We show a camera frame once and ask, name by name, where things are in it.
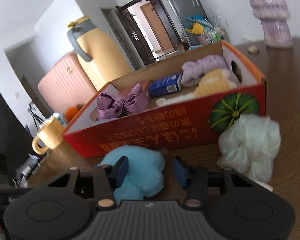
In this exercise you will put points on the pink suitcase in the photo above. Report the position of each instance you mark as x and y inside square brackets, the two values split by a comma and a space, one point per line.
[65, 85]

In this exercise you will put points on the light wooden door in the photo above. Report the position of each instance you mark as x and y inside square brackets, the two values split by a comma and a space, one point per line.
[157, 27]

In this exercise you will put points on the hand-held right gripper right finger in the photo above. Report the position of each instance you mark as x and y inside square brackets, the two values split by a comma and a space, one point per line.
[181, 172]

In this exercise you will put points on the grey refrigerator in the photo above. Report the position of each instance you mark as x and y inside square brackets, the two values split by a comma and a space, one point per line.
[185, 2]

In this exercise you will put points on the purple satin bow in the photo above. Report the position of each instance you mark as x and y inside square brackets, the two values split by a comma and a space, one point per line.
[120, 103]

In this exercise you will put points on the black cabinet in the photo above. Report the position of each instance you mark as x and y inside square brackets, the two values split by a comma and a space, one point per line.
[5, 130]

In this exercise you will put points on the pile of colourful bags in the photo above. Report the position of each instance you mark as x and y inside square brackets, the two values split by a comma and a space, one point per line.
[207, 32]

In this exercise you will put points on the small white soft pad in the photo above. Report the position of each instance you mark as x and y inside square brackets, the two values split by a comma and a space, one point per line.
[267, 186]

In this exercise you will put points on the black tripod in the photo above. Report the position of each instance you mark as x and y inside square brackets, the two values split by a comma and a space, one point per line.
[35, 116]

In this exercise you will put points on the purple textured vase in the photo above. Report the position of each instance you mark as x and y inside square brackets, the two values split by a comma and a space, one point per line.
[272, 17]

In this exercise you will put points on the yellow thermos jug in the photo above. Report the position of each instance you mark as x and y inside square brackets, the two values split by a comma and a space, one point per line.
[102, 57]

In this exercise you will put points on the fallen dried petal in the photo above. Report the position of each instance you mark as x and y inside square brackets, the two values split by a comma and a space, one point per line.
[254, 49]

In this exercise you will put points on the small brown carton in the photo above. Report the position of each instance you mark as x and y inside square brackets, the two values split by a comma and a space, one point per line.
[182, 47]

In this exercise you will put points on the pile of small clutter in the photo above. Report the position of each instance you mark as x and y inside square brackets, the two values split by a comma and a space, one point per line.
[30, 170]

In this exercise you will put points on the orange fruit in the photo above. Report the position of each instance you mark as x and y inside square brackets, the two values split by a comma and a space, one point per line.
[72, 113]

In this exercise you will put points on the yellow mug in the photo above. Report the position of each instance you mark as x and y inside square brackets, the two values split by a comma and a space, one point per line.
[51, 135]

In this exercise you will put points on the yellow white plush toy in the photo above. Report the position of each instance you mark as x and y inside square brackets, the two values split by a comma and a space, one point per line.
[212, 82]

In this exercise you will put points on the blue fluffy ball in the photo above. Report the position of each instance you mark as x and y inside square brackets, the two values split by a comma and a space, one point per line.
[142, 177]

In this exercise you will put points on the red cardboard box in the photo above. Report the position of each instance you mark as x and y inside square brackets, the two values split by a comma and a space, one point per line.
[165, 132]

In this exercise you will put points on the white blue bottle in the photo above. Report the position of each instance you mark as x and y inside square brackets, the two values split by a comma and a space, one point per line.
[60, 118]

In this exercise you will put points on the dark brown open door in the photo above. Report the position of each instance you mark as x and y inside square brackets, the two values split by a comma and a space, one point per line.
[135, 37]

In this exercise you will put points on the small blue box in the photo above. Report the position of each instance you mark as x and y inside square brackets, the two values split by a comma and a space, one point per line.
[165, 85]

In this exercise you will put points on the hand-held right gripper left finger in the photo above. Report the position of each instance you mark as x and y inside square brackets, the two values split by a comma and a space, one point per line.
[121, 171]

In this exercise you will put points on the lavender fluffy headband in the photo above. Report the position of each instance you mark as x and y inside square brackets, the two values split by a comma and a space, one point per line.
[202, 67]

